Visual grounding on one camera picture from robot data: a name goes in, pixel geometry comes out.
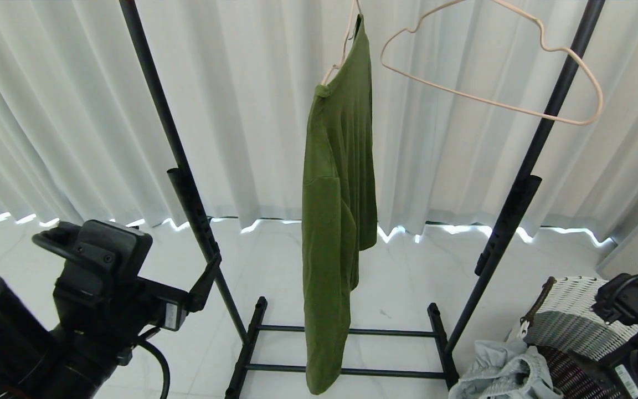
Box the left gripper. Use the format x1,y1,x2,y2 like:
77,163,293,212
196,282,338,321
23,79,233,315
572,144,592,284
128,252,223,336

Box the pale grey shorts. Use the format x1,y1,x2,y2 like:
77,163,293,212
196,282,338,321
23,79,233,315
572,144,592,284
449,339,564,399

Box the green printed shirt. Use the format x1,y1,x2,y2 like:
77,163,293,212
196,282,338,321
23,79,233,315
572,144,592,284
301,14,378,395

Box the pink clothes hanger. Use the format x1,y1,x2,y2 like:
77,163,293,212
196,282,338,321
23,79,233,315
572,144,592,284
320,0,363,87
380,0,604,126

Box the white laundry basket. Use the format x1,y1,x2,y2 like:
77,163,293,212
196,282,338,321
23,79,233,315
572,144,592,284
510,276,638,399

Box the black clothes rack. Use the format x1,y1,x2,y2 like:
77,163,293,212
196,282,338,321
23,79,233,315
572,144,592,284
119,0,606,399

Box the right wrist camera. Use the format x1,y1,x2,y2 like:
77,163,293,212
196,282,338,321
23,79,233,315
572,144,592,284
592,274,638,336

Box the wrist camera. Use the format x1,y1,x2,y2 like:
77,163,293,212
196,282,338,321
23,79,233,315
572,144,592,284
592,274,638,336
52,220,154,336

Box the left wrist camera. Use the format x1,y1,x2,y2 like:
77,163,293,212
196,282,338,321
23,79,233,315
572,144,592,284
52,220,154,336

